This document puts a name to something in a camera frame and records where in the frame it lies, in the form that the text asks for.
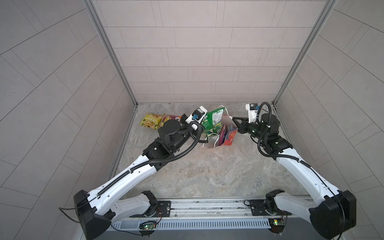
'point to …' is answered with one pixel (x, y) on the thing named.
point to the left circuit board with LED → (148, 225)
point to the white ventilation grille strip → (133, 225)
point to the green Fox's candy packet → (212, 122)
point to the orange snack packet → (166, 117)
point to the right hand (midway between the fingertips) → (232, 118)
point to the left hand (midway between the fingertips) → (207, 111)
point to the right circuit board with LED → (276, 221)
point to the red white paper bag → (212, 141)
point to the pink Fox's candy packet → (222, 134)
